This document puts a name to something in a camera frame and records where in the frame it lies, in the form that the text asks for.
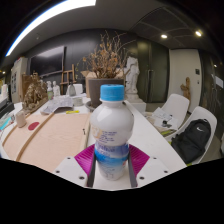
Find wooden easel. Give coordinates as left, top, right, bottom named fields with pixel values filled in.
left=59, top=63, right=77, bottom=95

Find grey round plant saucer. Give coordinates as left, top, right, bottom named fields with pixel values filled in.
left=84, top=99, right=98, bottom=113

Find white paper sheets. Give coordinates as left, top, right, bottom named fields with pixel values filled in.
left=152, top=107, right=181, bottom=133

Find dried plant in dark pot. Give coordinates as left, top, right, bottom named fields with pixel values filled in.
left=75, top=31, right=136, bottom=108

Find printed newspaper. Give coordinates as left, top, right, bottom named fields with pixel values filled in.
left=40, top=95, right=74, bottom=115

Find black wall screen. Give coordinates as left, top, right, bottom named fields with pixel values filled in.
left=29, top=45, right=66, bottom=77

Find flat round red coaster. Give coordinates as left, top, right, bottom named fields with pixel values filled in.
left=27, top=121, right=41, bottom=131

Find small clear round jar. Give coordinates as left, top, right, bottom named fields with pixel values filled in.
left=72, top=95, right=84, bottom=108

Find glass bottle with green label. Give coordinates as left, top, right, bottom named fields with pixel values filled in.
left=46, top=80, right=54, bottom=101

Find clear glass bottle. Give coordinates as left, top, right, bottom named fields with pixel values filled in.
left=67, top=81, right=77, bottom=98

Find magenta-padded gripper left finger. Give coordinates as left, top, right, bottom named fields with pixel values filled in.
left=52, top=143, right=98, bottom=188

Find desktop printer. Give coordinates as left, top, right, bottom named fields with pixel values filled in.
left=0, top=96, right=16, bottom=119

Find white bottle with blue cap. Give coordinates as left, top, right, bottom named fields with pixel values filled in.
left=89, top=83, right=135, bottom=182

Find black backpack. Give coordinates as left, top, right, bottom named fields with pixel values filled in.
left=170, top=118, right=212, bottom=165

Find long ceiling light strip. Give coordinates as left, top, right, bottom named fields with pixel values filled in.
left=4, top=0, right=98, bottom=58

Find brown cardboard box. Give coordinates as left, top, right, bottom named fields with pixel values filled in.
left=80, top=69, right=92, bottom=98

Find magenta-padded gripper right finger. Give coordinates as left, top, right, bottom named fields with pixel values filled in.
left=127, top=143, right=172, bottom=188

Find wooden carved figure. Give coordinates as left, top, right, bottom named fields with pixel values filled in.
left=180, top=77, right=192, bottom=101

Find white cabinet with posters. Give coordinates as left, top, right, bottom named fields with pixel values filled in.
left=9, top=57, right=29, bottom=104

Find golden carved sculpture on wood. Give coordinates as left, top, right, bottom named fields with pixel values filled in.
left=21, top=73, right=49, bottom=114

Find white plastic chair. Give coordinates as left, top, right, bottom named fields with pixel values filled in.
left=160, top=93, right=191, bottom=128
left=166, top=105, right=218, bottom=166
left=65, top=83, right=84, bottom=97

